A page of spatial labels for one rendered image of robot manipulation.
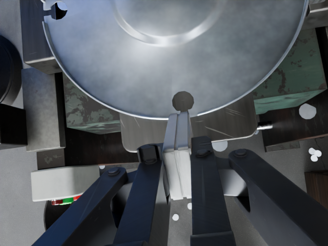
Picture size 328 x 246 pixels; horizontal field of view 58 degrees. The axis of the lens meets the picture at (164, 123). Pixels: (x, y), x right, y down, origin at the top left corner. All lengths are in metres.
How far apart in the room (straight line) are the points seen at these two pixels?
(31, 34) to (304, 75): 0.40
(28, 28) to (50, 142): 0.17
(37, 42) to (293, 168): 0.90
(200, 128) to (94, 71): 0.13
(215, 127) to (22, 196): 1.08
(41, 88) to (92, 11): 0.21
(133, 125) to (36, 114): 0.24
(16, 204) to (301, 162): 1.07
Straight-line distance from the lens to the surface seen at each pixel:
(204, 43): 0.32
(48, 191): 0.52
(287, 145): 1.08
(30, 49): 0.48
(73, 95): 0.49
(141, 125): 0.31
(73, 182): 0.51
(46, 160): 0.53
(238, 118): 0.31
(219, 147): 0.43
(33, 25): 0.49
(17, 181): 1.31
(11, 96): 1.34
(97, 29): 0.35
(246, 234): 1.12
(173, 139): 0.17
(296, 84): 0.47
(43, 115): 0.52
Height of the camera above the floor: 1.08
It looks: 79 degrees down
